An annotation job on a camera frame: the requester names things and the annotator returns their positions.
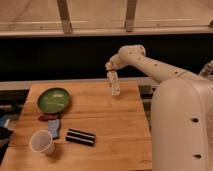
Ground dark red object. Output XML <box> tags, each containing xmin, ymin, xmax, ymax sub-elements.
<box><xmin>38</xmin><ymin>115</ymin><xmax>58</xmax><ymax>121</ymax></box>

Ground blue sponge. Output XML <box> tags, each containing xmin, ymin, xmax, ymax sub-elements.
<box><xmin>48</xmin><ymin>119</ymin><xmax>61</xmax><ymax>139</ymax></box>

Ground black white striped block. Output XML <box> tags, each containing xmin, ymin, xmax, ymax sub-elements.
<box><xmin>65</xmin><ymin>129</ymin><xmax>96</xmax><ymax>146</ymax></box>

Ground white plastic bottle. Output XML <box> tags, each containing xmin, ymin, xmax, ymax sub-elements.
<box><xmin>107</xmin><ymin>71</ymin><xmax>120</xmax><ymax>96</ymax></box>

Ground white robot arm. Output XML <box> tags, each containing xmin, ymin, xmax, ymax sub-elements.
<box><xmin>105</xmin><ymin>45</ymin><xmax>213</xmax><ymax>171</ymax></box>

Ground green bowl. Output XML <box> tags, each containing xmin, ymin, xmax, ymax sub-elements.
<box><xmin>37</xmin><ymin>87</ymin><xmax>71</xmax><ymax>114</ymax></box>

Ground translucent plastic cup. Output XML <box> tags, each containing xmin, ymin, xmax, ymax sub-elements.
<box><xmin>29</xmin><ymin>130</ymin><xmax>55</xmax><ymax>155</ymax></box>

